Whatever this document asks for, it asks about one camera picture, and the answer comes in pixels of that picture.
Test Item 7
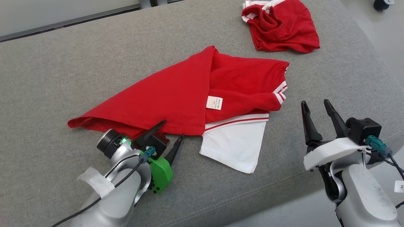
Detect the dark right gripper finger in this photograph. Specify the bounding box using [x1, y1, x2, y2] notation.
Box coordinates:
[300, 100, 324, 146]
[323, 99, 350, 139]

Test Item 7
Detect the black cable teal plug left arm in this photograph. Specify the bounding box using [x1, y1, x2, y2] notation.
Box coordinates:
[50, 146, 157, 227]

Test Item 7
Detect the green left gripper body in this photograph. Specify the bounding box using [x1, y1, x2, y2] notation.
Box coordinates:
[148, 156, 174, 195]

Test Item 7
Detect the grey partition base rail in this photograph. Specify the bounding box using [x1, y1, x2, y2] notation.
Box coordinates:
[0, 3, 141, 43]

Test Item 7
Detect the white tape strip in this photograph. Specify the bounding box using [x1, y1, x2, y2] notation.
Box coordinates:
[76, 167, 116, 199]

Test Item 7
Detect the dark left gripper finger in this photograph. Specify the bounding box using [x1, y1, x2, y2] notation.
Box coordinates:
[136, 119, 167, 143]
[164, 134, 185, 167]

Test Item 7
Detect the red white basketball jersey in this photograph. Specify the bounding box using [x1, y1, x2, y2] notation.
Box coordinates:
[67, 45, 290, 174]

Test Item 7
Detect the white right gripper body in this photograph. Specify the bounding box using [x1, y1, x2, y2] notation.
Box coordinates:
[303, 137, 373, 172]

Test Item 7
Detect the red shorts white hem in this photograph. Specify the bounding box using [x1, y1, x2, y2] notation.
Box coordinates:
[241, 0, 321, 54]

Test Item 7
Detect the black cable teal plug right arm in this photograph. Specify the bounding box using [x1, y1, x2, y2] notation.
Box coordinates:
[366, 135, 404, 182]

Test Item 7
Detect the black caster wheel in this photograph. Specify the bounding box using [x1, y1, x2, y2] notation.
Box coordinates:
[373, 0, 395, 11]

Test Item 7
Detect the black cable teal plug arm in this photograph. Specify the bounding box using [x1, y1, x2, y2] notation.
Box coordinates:
[50, 146, 157, 227]
[366, 135, 404, 182]

